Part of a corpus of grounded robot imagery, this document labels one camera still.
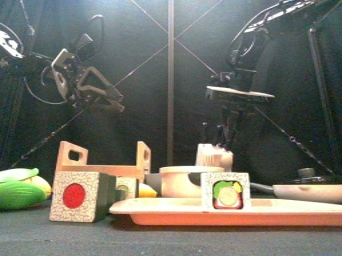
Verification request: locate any grey vertical frame pole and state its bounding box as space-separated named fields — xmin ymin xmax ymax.
xmin=166 ymin=0 xmax=176 ymax=167

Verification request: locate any plush corn green husk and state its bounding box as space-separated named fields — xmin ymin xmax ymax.
xmin=0 ymin=167 xmax=53 ymax=212

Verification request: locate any dark metal frame post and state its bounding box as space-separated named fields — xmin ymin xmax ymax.
xmin=307 ymin=27 xmax=337 ymax=174

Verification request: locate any sushi block with red centre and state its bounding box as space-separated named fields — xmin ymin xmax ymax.
xmin=48 ymin=170 xmax=119 ymax=224

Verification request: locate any white toy pot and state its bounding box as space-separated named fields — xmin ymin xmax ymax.
xmin=158 ymin=165 xmax=226 ymax=199

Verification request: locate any pink plastic tray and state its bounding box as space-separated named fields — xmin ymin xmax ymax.
xmin=108 ymin=196 xmax=342 ymax=227

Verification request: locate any yellow toy lemon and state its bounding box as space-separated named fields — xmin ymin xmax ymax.
xmin=138 ymin=182 xmax=159 ymax=199

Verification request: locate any diagonal brace wire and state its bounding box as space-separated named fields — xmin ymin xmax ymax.
xmin=9 ymin=0 xmax=224 ymax=169
xmin=127 ymin=0 xmax=337 ymax=176

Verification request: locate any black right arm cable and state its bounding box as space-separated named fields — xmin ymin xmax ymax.
xmin=226 ymin=27 xmax=270 ymax=70

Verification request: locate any white toy frying pan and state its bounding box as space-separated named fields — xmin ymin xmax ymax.
xmin=248 ymin=182 xmax=342 ymax=205

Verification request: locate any white knife block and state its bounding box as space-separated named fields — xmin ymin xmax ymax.
xmin=195 ymin=142 xmax=235 ymax=173

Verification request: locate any black pot lid with knob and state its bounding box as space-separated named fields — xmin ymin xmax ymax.
xmin=290 ymin=167 xmax=342 ymax=185

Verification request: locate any small sushi block green centre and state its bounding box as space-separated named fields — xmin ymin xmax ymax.
xmin=115 ymin=176 xmax=140 ymax=200

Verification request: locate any sushi block with green filling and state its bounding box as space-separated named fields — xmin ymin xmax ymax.
xmin=199 ymin=171 xmax=252 ymax=211

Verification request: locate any wooden rack with handle holes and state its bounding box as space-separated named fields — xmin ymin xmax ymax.
xmin=55 ymin=140 xmax=154 ymax=184

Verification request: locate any black handled toy knife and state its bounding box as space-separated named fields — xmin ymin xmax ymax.
xmin=215 ymin=124 xmax=224 ymax=147
xmin=200 ymin=122 xmax=210 ymax=145

